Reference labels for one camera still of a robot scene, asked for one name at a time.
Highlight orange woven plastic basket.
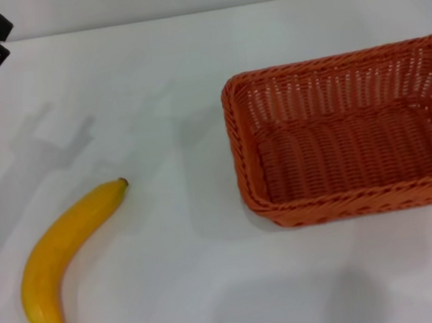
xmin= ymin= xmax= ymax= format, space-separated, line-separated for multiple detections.
xmin=215 ymin=33 xmax=432 ymax=236

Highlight yellow plastic banana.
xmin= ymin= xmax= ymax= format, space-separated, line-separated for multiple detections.
xmin=7 ymin=175 xmax=148 ymax=323

